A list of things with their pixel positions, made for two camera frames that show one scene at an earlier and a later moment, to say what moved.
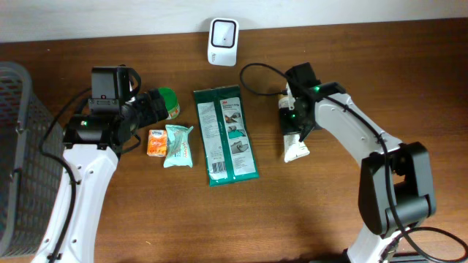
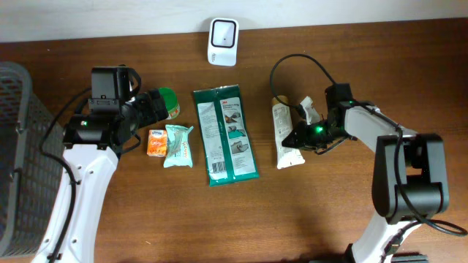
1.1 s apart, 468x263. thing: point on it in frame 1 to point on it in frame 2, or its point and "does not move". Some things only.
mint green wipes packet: (179, 151) does not move
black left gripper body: (147, 109) does not move
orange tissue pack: (156, 145) does not move
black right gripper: (287, 127) to (303, 140)
